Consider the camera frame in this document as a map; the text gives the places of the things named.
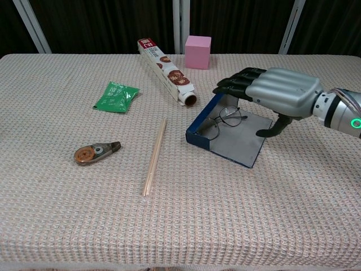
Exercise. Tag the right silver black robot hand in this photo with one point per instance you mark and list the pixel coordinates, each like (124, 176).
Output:
(282, 90)

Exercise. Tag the black metal frame eyeglasses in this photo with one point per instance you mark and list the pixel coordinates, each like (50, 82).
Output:
(224, 120)

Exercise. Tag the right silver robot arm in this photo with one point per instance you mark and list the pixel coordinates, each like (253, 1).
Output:
(338, 110)

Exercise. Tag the pink cube box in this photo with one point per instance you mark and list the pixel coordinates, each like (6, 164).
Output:
(197, 53)

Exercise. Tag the baking paper roll box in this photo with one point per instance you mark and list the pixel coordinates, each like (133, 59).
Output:
(162, 66)

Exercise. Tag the wooden chopstick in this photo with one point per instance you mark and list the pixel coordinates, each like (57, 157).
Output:
(155, 156)

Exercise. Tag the green snack packet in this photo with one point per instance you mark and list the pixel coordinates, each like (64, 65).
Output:
(115, 97)

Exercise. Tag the dark curtain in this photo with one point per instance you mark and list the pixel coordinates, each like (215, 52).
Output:
(107, 25)

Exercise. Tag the orange grey correction tape dispenser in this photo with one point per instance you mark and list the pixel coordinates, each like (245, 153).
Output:
(94, 152)

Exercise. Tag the beige woven tablecloth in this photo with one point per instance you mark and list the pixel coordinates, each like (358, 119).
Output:
(84, 211)

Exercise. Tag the white metal frame post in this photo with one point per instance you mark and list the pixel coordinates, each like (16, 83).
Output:
(292, 25)
(180, 25)
(31, 25)

